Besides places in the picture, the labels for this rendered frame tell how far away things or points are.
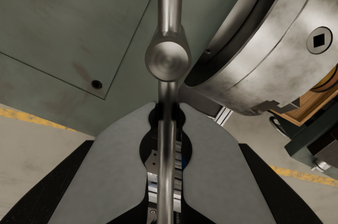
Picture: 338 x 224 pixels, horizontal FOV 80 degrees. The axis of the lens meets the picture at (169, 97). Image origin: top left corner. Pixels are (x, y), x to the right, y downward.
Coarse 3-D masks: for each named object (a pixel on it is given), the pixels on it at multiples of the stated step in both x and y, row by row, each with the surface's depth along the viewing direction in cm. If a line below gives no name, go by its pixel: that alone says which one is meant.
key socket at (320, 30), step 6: (318, 30) 25; (324, 30) 25; (312, 36) 26; (318, 36) 27; (324, 36) 26; (330, 36) 26; (312, 42) 26; (318, 42) 27; (324, 42) 26; (312, 48) 26; (318, 48) 26; (324, 48) 26
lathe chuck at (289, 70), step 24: (312, 0) 24; (336, 0) 25; (312, 24) 25; (336, 24) 25; (288, 48) 26; (336, 48) 26; (264, 72) 28; (288, 72) 28; (312, 72) 27; (216, 96) 35; (240, 96) 33; (264, 96) 31; (288, 96) 30
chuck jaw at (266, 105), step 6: (264, 102) 33; (270, 102) 33; (276, 102) 32; (294, 102) 34; (252, 108) 36; (258, 108) 35; (264, 108) 35; (270, 108) 34; (276, 108) 36; (282, 108) 36; (288, 108) 35; (294, 108) 35
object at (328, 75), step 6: (336, 66) 41; (330, 72) 40; (336, 72) 41; (324, 78) 40; (330, 78) 41; (336, 78) 41; (318, 84) 41; (324, 84) 42; (330, 84) 41; (312, 90) 44; (318, 90) 43; (324, 90) 43
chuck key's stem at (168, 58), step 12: (156, 36) 10; (168, 36) 9; (180, 36) 10; (156, 48) 9; (168, 48) 9; (180, 48) 9; (156, 60) 9; (168, 60) 9; (180, 60) 9; (156, 72) 10; (168, 72) 10; (180, 72) 10
